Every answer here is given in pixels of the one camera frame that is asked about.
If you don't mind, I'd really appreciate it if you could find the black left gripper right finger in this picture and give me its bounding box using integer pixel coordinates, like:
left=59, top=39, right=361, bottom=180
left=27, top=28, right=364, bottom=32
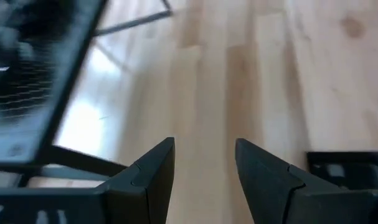
left=234, top=138, right=378, bottom=224

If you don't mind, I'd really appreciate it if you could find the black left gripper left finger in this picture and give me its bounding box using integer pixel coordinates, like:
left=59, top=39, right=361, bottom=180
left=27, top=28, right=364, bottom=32
left=0, top=136, right=176, bottom=224

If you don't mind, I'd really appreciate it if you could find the square black tray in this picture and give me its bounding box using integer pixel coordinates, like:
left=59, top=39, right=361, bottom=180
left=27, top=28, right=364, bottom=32
left=306, top=151, right=378, bottom=191

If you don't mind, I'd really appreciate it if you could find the black perforated metal shelf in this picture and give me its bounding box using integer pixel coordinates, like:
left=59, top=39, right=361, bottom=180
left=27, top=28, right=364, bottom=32
left=0, top=0, right=174, bottom=187

